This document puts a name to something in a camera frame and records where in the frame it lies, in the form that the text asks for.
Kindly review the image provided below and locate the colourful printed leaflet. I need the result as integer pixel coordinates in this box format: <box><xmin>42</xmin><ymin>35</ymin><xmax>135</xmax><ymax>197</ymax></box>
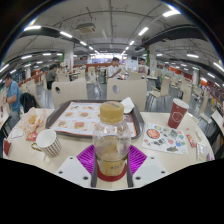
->
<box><xmin>141</xmin><ymin>122</ymin><xmax>190</xmax><ymax>156</ymax></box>

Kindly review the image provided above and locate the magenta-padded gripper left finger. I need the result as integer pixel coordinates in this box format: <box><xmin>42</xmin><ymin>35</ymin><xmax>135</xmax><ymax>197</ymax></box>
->
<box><xmin>55</xmin><ymin>144</ymin><xmax>99</xmax><ymax>189</ymax></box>

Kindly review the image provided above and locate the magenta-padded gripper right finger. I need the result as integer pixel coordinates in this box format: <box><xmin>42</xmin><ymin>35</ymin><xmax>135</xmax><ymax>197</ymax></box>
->
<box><xmin>126</xmin><ymin>144</ymin><xmax>170</xmax><ymax>189</ymax></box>

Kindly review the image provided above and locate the beige chair with round hole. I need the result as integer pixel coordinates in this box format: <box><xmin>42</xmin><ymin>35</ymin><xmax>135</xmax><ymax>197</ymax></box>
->
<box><xmin>106</xmin><ymin>78</ymin><xmax>148</xmax><ymax>112</ymax></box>
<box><xmin>51</xmin><ymin>78</ymin><xmax>89</xmax><ymax>110</ymax></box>

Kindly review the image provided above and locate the plain red card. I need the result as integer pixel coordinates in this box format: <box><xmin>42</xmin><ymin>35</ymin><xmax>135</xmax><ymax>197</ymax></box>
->
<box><xmin>2</xmin><ymin>139</ymin><xmax>12</xmax><ymax>156</ymax></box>

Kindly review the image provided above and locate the patterned mug with gold handle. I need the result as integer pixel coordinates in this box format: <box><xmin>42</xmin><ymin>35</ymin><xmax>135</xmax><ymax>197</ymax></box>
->
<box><xmin>30</xmin><ymin>128</ymin><xmax>63</xmax><ymax>159</ymax></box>

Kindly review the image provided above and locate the person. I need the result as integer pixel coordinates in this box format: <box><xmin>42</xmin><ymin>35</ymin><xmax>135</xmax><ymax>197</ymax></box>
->
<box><xmin>2</xmin><ymin>73</ymin><xmax>23</xmax><ymax>130</ymax></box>
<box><xmin>106</xmin><ymin>56</ymin><xmax>123</xmax><ymax>80</ymax></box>
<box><xmin>136</xmin><ymin>58</ymin><xmax>150</xmax><ymax>75</ymax></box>
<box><xmin>45</xmin><ymin>63</ymin><xmax>59</xmax><ymax>91</ymax></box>

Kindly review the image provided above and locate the group of beige chairs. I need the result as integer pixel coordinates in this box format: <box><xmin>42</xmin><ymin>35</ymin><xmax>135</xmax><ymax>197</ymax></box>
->
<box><xmin>19</xmin><ymin>64</ymin><xmax>214</xmax><ymax>108</ymax></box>

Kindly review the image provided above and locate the crumpled white napkin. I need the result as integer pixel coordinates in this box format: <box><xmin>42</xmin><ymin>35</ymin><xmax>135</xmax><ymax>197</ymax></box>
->
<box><xmin>120</xmin><ymin>96</ymin><xmax>136</xmax><ymax>115</ymax></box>

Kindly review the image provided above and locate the small red sachet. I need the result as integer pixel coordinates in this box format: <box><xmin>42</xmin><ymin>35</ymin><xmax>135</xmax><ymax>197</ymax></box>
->
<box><xmin>185</xmin><ymin>133</ymin><xmax>198</xmax><ymax>149</ymax></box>

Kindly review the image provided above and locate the clear pink-edged packet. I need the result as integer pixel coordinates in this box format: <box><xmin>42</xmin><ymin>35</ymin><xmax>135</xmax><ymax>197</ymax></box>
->
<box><xmin>195</xmin><ymin>142</ymin><xmax>215</xmax><ymax>163</ymax></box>

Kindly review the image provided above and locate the clear plastic bag with food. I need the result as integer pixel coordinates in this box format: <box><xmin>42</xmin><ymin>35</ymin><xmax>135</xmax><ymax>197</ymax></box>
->
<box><xmin>17</xmin><ymin>107</ymin><xmax>48</xmax><ymax>135</ymax></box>

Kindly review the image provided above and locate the black backpack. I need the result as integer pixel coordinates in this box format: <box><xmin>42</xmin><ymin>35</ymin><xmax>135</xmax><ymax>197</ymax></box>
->
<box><xmin>19</xmin><ymin>92</ymin><xmax>39</xmax><ymax>114</ymax></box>

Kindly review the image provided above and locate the beige side table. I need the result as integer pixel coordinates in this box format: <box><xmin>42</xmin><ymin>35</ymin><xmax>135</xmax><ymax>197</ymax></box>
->
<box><xmin>210</xmin><ymin>109</ymin><xmax>224</xmax><ymax>138</ymax></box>

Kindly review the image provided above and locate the red paper cup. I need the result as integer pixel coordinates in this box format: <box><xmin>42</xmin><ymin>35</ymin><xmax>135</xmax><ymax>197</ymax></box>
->
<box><xmin>166</xmin><ymin>97</ymin><xmax>190</xmax><ymax>130</ymax></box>

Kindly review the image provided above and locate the ceiling air conditioner unit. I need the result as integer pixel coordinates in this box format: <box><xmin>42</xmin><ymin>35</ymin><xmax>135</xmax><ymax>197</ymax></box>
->
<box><xmin>75</xmin><ymin>22</ymin><xmax>97</xmax><ymax>35</ymax></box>

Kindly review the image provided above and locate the group of ceiling lights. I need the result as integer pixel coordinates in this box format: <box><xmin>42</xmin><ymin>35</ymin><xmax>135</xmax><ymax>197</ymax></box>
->
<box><xmin>0</xmin><ymin>9</ymin><xmax>224</xmax><ymax>81</ymax></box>

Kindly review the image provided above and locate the beige neighbouring table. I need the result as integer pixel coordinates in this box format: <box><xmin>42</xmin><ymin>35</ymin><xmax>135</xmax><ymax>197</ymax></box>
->
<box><xmin>0</xmin><ymin>106</ymin><xmax>11</xmax><ymax>132</ymax></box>

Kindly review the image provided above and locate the clear bottle with yellow cap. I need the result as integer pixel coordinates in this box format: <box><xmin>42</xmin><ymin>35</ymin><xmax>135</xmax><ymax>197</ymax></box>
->
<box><xmin>92</xmin><ymin>100</ymin><xmax>133</xmax><ymax>178</ymax></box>

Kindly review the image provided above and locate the red printed snack packet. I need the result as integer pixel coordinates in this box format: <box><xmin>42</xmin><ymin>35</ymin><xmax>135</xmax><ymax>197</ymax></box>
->
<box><xmin>25</xmin><ymin>131</ymin><xmax>39</xmax><ymax>142</ymax></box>

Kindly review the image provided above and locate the printed paper tray liner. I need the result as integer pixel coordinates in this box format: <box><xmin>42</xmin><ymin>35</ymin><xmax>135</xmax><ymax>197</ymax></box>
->
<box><xmin>54</xmin><ymin>101</ymin><xmax>138</xmax><ymax>138</ymax></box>

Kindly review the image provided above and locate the white paper card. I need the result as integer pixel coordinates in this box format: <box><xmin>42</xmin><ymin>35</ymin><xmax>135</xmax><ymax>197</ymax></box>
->
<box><xmin>7</xmin><ymin>128</ymin><xmax>26</xmax><ymax>140</ymax></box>

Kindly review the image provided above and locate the dark food tray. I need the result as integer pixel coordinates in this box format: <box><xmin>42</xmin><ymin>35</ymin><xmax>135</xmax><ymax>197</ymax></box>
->
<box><xmin>45</xmin><ymin>99</ymin><xmax>145</xmax><ymax>140</ymax></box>

